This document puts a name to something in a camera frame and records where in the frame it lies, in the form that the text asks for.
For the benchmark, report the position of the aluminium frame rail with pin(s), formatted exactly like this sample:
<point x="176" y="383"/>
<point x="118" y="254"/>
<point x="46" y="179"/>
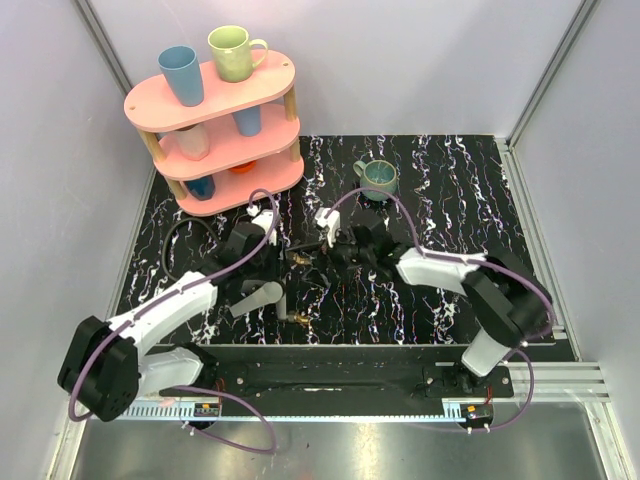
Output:
<point x="565" y="380"/>

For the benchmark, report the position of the teal glazed ceramic mug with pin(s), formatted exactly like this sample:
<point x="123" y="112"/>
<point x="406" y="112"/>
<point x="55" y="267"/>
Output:
<point x="378" y="178"/>

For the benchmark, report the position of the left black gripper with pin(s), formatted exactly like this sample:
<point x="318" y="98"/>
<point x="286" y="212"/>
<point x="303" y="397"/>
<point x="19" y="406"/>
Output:
<point x="279" y="259"/>

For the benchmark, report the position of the dark blue mug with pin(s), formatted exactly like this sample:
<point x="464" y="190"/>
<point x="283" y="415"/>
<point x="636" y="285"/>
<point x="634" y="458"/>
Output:
<point x="202" y="189"/>

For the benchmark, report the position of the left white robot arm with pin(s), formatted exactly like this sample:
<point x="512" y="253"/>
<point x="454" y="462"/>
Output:
<point x="132" y="335"/>

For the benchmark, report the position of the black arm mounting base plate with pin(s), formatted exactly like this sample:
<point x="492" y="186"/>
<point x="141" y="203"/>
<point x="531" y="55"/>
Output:
<point x="348" y="381"/>

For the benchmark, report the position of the pink three-tier wooden shelf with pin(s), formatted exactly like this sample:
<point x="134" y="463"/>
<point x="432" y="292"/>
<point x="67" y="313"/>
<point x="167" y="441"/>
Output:
<point x="156" y="113"/>

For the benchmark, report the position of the black marble pattern mat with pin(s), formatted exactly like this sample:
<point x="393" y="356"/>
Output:
<point x="453" y="196"/>

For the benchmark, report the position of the light blue plastic cup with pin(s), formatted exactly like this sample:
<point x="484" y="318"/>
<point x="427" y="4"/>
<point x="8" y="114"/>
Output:
<point x="181" y="69"/>

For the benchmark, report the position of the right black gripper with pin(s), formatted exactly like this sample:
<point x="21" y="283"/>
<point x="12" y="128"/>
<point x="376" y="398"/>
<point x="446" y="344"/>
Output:
<point x="317" y="277"/>

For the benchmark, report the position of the light green ceramic mug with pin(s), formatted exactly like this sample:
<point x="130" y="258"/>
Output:
<point x="235" y="55"/>

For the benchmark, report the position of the pale pink faceted cup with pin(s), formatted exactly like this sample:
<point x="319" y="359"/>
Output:
<point x="193" y="141"/>

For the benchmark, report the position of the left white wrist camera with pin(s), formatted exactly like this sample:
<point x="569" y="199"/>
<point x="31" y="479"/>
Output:
<point x="266" y="219"/>

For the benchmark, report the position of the black faucet fitting brass ends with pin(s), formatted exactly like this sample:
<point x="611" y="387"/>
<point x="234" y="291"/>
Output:
<point x="260" y="284"/>

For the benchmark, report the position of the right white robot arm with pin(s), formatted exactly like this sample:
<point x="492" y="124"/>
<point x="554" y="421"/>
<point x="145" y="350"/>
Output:
<point x="510" y="305"/>

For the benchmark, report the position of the orange plastic bowl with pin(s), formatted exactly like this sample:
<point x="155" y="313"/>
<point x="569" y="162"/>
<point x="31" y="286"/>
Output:
<point x="243" y="168"/>

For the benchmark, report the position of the blue cup middle shelf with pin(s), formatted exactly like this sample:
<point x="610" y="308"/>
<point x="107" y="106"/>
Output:
<point x="248" y="121"/>

